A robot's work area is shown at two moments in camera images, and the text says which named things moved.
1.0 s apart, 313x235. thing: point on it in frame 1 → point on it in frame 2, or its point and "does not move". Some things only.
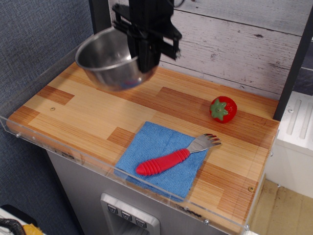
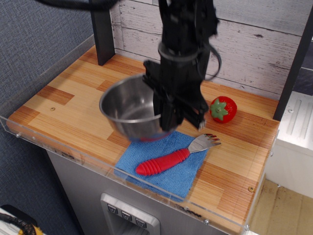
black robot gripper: (146, 18) → (176, 82)
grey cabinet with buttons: (103, 203) does not move
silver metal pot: (104, 56) → (128, 102)
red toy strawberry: (223, 109) does not move
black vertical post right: (298, 67) does not move
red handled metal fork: (203, 143) does not move
